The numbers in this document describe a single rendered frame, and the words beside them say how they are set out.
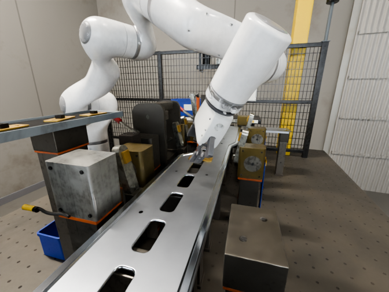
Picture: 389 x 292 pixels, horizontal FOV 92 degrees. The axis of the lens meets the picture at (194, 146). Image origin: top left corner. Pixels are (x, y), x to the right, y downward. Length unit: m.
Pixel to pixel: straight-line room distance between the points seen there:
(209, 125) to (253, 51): 0.16
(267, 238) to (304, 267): 0.47
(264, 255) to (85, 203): 0.32
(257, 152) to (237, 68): 0.39
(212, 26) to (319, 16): 2.52
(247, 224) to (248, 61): 0.26
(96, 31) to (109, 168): 0.39
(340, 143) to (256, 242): 2.71
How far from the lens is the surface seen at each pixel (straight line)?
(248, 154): 0.68
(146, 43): 0.69
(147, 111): 0.71
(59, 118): 0.62
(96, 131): 0.96
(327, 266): 0.82
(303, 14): 1.76
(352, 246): 0.95
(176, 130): 0.80
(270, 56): 0.34
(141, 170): 0.54
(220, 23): 0.46
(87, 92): 0.86
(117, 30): 0.66
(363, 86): 2.92
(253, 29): 0.33
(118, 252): 0.35
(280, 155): 1.29
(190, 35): 0.44
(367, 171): 3.18
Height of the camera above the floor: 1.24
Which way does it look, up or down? 17 degrees down
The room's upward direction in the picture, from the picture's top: straight up
